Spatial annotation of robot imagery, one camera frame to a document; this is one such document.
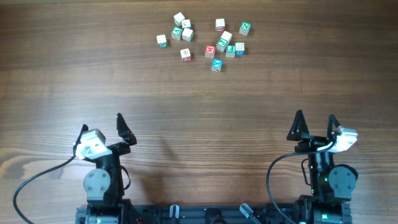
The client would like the camera cable black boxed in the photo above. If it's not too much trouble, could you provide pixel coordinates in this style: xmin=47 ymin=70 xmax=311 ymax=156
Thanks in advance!
xmin=12 ymin=154 xmax=77 ymax=224
xmin=266 ymin=140 xmax=338 ymax=224

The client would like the plain top block teal side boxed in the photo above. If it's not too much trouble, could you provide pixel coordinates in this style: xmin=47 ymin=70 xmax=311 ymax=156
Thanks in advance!
xmin=174 ymin=12 xmax=185 ymax=27

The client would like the blue letter X block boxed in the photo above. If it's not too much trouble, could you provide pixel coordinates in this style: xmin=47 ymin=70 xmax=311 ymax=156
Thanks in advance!
xmin=211 ymin=58 xmax=223 ymax=72

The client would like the plain block upper middle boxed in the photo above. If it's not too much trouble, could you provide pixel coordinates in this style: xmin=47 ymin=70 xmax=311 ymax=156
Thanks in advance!
xmin=221 ymin=31 xmax=232 ymax=43

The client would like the green letter N block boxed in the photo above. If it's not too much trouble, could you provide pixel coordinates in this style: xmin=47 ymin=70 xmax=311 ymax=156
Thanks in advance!
xmin=239 ymin=21 xmax=251 ymax=35

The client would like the red letter M block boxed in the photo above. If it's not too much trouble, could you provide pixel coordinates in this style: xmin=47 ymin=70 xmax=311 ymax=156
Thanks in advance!
xmin=205 ymin=45 xmax=216 ymax=58

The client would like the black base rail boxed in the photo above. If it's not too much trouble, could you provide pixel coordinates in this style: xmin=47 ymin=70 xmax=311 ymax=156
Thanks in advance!
xmin=75 ymin=203 xmax=353 ymax=224

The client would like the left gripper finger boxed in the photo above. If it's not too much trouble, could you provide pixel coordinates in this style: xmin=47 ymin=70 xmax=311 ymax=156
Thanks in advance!
xmin=73 ymin=124 xmax=88 ymax=156
xmin=116 ymin=113 xmax=137 ymax=146

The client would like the left camera cable black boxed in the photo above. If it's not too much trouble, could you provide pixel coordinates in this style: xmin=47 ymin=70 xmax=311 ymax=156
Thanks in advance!
xmin=12 ymin=154 xmax=77 ymax=224

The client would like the horse picture block green side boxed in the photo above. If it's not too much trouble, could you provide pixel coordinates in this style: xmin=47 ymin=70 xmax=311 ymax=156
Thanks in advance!
xmin=156 ymin=34 xmax=168 ymax=48

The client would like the green letter F block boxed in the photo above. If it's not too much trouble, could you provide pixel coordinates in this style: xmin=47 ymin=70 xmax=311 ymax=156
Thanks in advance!
xmin=226 ymin=45 xmax=236 ymax=58

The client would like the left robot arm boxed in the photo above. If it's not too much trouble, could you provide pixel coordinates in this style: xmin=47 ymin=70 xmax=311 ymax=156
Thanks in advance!
xmin=73 ymin=113 xmax=142 ymax=224

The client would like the green letter V block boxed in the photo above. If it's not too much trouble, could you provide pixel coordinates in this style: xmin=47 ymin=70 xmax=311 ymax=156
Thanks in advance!
xmin=171 ymin=27 xmax=183 ymax=40

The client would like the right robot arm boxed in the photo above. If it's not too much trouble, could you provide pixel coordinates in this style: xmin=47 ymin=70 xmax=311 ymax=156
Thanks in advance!
xmin=287 ymin=110 xmax=358 ymax=223

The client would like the spiral picture block blue side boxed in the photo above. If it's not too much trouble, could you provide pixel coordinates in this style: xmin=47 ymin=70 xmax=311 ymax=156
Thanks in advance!
xmin=235 ymin=42 xmax=245 ymax=55

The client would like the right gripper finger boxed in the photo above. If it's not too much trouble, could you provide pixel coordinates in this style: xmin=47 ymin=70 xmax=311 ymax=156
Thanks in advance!
xmin=326 ymin=114 xmax=340 ymax=141
xmin=287 ymin=110 xmax=310 ymax=141

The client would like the right camera cable black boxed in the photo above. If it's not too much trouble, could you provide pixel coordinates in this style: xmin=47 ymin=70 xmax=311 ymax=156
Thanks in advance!
xmin=266 ymin=140 xmax=338 ymax=224

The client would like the animal picture block blue side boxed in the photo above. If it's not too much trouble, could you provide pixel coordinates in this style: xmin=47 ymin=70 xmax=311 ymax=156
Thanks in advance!
xmin=182 ymin=19 xmax=192 ymax=29

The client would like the shell picture block red side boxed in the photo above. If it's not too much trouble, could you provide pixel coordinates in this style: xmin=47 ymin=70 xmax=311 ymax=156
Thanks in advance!
xmin=180 ymin=49 xmax=192 ymax=62

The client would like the plain block green side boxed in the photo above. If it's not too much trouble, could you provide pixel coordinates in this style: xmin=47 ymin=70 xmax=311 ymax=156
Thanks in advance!
xmin=182 ymin=28 xmax=193 ymax=42

